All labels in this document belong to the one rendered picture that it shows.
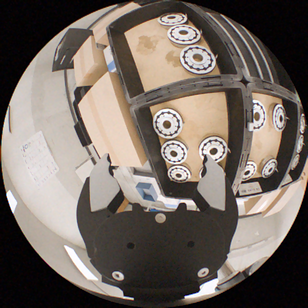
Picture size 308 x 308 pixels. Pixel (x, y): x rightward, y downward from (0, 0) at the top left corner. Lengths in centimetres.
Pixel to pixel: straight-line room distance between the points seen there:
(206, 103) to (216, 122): 7
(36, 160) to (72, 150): 113
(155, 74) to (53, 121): 294
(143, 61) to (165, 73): 10
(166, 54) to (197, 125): 26
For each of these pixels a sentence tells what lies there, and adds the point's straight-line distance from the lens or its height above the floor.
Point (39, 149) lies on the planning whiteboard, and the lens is 296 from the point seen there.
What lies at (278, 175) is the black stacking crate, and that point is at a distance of 58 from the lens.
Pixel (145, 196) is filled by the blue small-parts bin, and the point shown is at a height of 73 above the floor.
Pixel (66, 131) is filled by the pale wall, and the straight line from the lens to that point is 306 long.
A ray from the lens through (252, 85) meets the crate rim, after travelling 27.
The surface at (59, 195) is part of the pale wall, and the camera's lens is 311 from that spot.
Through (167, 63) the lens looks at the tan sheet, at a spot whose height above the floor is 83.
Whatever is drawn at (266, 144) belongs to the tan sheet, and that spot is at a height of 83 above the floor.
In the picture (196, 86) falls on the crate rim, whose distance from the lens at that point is 22.
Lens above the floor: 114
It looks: 51 degrees down
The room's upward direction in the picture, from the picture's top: 144 degrees counter-clockwise
